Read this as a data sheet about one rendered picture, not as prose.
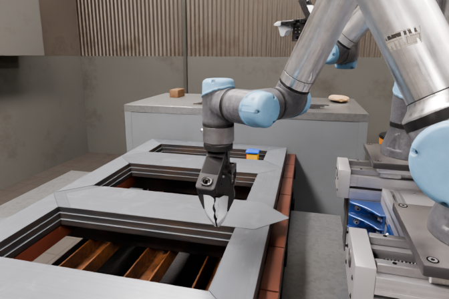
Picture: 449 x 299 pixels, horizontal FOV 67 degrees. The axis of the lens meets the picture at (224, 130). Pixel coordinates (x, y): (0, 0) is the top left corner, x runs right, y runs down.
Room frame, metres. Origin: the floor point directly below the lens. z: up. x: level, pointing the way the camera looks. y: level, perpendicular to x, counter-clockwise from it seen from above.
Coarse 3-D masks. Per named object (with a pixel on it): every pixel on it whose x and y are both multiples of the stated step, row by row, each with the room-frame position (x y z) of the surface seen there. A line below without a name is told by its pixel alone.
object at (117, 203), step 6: (120, 192) 1.09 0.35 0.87; (126, 192) 1.09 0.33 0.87; (132, 192) 1.09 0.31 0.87; (138, 192) 1.10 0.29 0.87; (114, 198) 1.04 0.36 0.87; (120, 198) 1.04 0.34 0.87; (126, 198) 1.05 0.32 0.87; (132, 198) 1.05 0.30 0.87; (108, 204) 1.00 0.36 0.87; (114, 204) 1.00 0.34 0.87; (120, 204) 1.00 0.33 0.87; (126, 204) 1.00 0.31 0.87; (96, 210) 0.96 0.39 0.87; (102, 210) 0.96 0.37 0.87; (108, 210) 0.96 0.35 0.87; (114, 210) 0.96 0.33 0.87; (120, 210) 0.96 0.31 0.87
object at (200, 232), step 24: (168, 144) 1.73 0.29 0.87; (144, 168) 1.40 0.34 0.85; (168, 168) 1.38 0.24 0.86; (192, 168) 1.35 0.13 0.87; (48, 216) 0.94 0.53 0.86; (72, 216) 0.97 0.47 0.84; (96, 216) 0.95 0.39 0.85; (120, 216) 0.94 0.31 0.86; (24, 240) 0.84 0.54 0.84; (192, 240) 0.87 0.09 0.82; (216, 240) 0.85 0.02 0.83; (264, 264) 0.76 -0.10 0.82
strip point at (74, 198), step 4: (92, 188) 1.13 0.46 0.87; (96, 188) 1.13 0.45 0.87; (100, 188) 1.13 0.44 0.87; (72, 192) 1.09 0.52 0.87; (76, 192) 1.09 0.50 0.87; (80, 192) 1.09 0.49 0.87; (84, 192) 1.09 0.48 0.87; (88, 192) 1.09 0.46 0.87; (92, 192) 1.09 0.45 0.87; (68, 196) 1.06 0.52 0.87; (72, 196) 1.06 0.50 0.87; (76, 196) 1.06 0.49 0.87; (80, 196) 1.06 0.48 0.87; (84, 196) 1.06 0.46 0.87; (88, 196) 1.06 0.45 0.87; (68, 200) 1.03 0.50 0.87; (72, 200) 1.03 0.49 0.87; (76, 200) 1.03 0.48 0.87; (80, 200) 1.03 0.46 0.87; (72, 204) 1.00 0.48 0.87; (76, 204) 1.00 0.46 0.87
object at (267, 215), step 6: (264, 204) 1.00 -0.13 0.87; (264, 210) 0.96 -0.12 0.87; (270, 210) 0.96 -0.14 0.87; (276, 210) 0.96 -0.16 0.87; (258, 216) 0.92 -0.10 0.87; (264, 216) 0.92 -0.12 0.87; (270, 216) 0.92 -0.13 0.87; (276, 216) 0.92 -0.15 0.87; (258, 222) 0.88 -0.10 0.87; (264, 222) 0.88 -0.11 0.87; (270, 222) 0.88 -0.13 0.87; (276, 222) 0.88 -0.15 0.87
